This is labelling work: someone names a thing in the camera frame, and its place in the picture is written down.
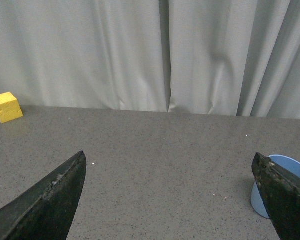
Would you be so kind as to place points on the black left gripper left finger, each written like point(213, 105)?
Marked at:
point(46, 210)

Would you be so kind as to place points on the yellow foam cube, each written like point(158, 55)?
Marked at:
point(9, 108)

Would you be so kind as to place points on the blue plastic cup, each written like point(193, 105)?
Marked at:
point(284, 161)

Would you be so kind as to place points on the grey curtain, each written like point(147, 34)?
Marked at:
point(217, 57)

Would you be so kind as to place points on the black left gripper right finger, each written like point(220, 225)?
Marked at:
point(279, 190)

